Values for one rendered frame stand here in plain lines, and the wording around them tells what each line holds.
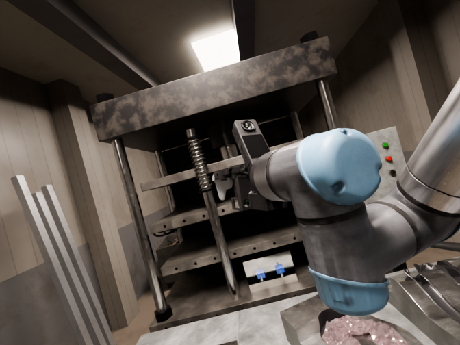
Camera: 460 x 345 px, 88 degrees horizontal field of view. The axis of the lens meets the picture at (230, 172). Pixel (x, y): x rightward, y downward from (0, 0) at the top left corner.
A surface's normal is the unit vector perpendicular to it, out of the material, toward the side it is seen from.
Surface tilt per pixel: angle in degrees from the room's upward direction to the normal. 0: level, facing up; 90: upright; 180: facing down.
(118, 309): 90
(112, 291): 90
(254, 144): 60
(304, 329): 78
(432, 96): 90
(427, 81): 90
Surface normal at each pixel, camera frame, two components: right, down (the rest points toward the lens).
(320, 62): -0.04, 0.00
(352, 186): 0.33, -0.11
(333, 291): -0.68, 0.22
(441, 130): -1.00, -0.02
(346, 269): -0.26, 0.07
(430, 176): -0.94, 0.20
